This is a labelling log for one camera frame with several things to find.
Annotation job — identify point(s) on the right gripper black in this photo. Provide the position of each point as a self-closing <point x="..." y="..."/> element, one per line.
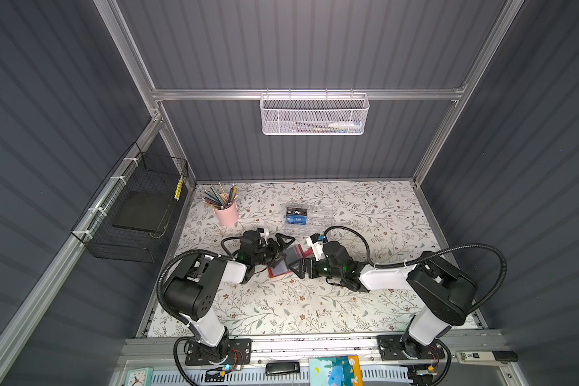
<point x="313" y="263"/>

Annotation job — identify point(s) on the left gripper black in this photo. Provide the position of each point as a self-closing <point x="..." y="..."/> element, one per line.
<point x="274" y="248"/>

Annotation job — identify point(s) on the red leather card holder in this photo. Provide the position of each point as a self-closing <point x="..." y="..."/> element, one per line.
<point x="294" y="254"/>

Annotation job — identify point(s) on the blue vip card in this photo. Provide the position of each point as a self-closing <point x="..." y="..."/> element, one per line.
<point x="296" y="220"/>

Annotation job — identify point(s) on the clear acrylic organizer tray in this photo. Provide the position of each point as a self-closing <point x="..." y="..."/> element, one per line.
<point x="319" y="217"/>

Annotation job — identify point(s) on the black vip card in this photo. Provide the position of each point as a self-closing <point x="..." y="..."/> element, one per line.
<point x="296" y="211"/>

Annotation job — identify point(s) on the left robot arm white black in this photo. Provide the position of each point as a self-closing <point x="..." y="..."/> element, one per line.
<point x="188" y="284"/>

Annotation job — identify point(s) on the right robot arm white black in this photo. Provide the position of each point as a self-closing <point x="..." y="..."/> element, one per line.
<point x="446" y="292"/>

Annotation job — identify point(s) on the pink pencil cup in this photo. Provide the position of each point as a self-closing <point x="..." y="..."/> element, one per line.
<point x="227" y="216"/>

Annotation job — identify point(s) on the floral table mat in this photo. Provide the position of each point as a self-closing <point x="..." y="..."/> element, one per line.
<point x="383" y="219"/>

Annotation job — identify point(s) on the black stapler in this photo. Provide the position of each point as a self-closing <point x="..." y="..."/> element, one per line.
<point x="282" y="368"/>

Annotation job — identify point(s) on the colourful picture book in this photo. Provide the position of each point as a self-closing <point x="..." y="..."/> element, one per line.
<point x="335" y="371"/>

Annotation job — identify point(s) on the yellow tag on basket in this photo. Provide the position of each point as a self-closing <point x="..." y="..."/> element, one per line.
<point x="178" y="189"/>

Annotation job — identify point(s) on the black notebook in basket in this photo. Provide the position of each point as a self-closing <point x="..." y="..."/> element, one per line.
<point x="142" y="212"/>

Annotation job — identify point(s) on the white marker in basket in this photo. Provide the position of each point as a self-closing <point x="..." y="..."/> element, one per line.
<point x="347" y="126"/>

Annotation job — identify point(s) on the small mint clock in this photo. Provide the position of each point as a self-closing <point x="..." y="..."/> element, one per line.
<point x="139" y="377"/>

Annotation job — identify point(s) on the grey white handheld device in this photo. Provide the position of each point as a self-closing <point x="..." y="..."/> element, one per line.
<point x="487" y="358"/>

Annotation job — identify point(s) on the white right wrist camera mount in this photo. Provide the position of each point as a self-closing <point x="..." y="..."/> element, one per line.
<point x="315" y="244"/>

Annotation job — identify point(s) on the white wire mesh basket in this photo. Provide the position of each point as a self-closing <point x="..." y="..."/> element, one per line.
<point x="308" y="114"/>

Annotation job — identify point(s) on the black wire wall basket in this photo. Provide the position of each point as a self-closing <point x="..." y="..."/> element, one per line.
<point x="145" y="171"/>

